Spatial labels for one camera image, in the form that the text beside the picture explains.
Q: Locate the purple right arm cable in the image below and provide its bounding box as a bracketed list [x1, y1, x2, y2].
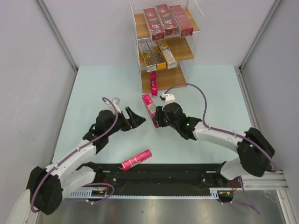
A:
[163, 83, 278, 215]

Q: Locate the dark red toothpaste box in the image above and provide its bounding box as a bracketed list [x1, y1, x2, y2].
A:
[169, 5, 193, 37]

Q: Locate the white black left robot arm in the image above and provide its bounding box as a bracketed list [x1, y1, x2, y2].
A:
[26, 107, 146, 215]

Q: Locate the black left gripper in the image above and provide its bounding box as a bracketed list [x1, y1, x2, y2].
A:
[106, 107, 145, 137]

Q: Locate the gold silver toothpaste box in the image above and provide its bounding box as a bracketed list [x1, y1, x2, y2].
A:
[147, 42, 167, 70]

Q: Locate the white slotted cable duct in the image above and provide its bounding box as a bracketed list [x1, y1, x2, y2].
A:
[66, 184, 234, 200]

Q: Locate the pink toothpaste box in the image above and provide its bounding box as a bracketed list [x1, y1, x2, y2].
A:
[119, 149, 152, 171]
[142, 93, 158, 128]
[150, 71, 158, 97]

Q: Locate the clear acrylic wooden shelf unit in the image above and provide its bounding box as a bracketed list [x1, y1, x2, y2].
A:
[129, 0, 204, 93]

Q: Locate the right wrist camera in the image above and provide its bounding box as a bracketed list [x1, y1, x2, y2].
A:
[160, 92, 176, 105]

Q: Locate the orange toothpaste box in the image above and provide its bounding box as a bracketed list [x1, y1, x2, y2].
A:
[157, 40, 177, 69]
[138, 42, 157, 72]

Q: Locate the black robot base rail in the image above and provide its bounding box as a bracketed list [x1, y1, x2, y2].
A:
[101, 163, 241, 190]

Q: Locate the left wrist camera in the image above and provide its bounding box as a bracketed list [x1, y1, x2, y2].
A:
[103, 98, 121, 115]

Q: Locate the red silver 3D toothpaste box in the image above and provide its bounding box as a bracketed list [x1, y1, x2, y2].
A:
[156, 4, 178, 37]

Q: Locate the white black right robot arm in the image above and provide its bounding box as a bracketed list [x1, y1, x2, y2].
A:
[152, 103, 275, 187]

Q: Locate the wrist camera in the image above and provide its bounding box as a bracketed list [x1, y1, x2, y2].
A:
[160, 92, 176, 105]
[103, 98, 121, 115]

